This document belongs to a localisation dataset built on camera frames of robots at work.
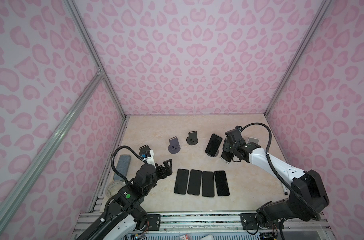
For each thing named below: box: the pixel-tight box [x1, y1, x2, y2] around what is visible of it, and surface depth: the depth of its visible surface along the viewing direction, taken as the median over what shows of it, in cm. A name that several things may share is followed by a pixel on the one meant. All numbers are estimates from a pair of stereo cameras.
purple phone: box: [187, 169, 202, 196], surface depth 88 cm
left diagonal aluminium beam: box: [0, 71, 106, 238], surface depth 67 cm
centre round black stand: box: [186, 130, 199, 146], surface depth 103 cm
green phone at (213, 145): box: [205, 133, 223, 157], surface depth 94 cm
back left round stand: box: [168, 136, 181, 154], surface depth 97 cm
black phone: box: [202, 171, 215, 198], surface depth 87 cm
